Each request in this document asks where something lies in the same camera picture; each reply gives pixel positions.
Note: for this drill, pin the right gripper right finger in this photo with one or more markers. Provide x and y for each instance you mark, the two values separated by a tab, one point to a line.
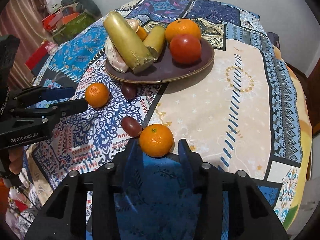
232	205

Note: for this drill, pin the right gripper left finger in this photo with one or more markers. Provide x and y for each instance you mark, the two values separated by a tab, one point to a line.
63	215

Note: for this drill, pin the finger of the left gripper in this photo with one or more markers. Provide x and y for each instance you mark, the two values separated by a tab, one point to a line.
63	109
35	94

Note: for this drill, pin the small orange mandarin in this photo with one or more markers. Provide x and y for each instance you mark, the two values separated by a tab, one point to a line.
97	95

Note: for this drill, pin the long yellow sugarcane piece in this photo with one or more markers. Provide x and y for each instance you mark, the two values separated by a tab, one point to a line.
128	44

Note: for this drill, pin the person's left hand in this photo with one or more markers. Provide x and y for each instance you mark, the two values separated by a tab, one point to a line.
16	160

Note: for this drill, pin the red gift box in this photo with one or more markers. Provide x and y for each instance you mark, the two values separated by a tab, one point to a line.
35	58

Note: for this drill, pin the dark red grape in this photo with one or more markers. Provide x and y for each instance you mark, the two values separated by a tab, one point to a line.
131	126
129	91

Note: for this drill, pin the pink toy figure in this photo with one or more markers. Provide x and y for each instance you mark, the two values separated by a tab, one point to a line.
51	48

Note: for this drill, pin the green fabric storage box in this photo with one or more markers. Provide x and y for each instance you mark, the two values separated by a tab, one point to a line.
74	27

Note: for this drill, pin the striped brown curtain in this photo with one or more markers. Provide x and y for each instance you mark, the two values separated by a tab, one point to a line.
23	19

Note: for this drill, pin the orange box in pile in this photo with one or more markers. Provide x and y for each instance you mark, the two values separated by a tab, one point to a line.
68	18

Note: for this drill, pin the blue patchwork bedspread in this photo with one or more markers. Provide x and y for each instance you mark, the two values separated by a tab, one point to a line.
241	113

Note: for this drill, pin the grey plush pillow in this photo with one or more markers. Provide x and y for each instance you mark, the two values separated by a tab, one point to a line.
88	6

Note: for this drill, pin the dark purple round plate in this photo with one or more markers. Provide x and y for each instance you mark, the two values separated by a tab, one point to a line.
165	69

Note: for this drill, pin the small orange behind cane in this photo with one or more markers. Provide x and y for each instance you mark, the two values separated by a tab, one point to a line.
141	32

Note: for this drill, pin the short yellow sugarcane piece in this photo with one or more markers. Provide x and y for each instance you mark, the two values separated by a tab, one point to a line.
155	41

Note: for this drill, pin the red tomato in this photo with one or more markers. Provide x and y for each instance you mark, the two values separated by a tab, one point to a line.
185	49

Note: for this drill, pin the large orange on plate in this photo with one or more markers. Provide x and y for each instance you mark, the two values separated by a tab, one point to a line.
181	27

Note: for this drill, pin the dark blue chair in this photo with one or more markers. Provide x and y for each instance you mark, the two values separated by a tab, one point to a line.
274	38

